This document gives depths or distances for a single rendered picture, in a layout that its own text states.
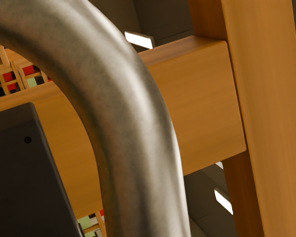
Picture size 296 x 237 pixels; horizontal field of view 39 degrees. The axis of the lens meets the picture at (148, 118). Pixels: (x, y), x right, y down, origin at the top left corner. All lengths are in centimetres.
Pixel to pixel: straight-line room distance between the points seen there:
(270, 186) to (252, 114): 10
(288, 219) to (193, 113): 22
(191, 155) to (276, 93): 13
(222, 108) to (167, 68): 9
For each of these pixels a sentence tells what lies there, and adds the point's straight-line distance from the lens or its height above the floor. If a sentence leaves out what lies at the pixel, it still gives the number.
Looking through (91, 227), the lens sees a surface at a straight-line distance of 822.
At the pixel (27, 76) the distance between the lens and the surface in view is 951.
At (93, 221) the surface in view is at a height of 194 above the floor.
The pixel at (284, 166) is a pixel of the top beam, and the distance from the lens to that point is 56.
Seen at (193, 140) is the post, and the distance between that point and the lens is 48.
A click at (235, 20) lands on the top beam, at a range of 48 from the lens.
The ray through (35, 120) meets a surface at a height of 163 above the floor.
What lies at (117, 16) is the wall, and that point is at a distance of 1042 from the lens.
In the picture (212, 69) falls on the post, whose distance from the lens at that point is 47.
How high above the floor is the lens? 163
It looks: 13 degrees up
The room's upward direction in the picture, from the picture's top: 70 degrees clockwise
